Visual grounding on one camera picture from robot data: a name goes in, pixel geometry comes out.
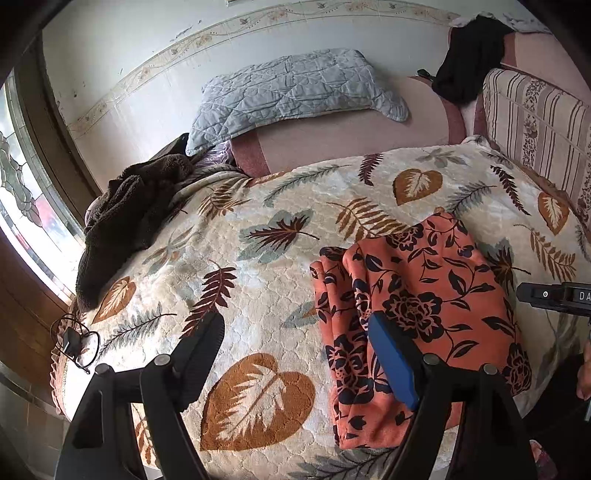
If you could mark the black garment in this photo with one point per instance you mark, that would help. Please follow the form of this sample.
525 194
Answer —
466 55

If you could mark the leaf print blanket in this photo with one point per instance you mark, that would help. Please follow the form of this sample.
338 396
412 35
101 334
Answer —
277 286

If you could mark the wooden stained glass door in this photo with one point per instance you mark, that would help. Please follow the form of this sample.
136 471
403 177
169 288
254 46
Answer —
27 184

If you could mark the purple striped cloth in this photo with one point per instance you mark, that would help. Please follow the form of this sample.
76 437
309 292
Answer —
217 157

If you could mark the striped floral cushion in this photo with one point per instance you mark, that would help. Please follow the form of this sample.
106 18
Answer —
545 120

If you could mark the brown fuzzy cloth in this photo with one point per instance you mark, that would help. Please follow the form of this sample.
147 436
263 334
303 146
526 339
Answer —
124 217

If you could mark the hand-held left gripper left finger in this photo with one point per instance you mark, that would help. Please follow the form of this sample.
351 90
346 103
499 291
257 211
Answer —
201 360

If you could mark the pink sofa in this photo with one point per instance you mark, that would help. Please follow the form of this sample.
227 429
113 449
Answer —
346 134

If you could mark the grey quilted pillow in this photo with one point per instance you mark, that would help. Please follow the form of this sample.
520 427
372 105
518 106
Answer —
286 87

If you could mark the person's right hand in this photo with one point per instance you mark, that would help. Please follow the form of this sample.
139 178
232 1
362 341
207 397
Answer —
585 371

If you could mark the orange floral garment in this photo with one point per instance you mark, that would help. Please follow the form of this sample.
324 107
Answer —
415 277

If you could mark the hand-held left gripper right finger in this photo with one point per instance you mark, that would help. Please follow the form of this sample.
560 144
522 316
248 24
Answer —
395 360

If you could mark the small black object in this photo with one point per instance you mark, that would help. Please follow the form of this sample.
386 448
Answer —
424 74

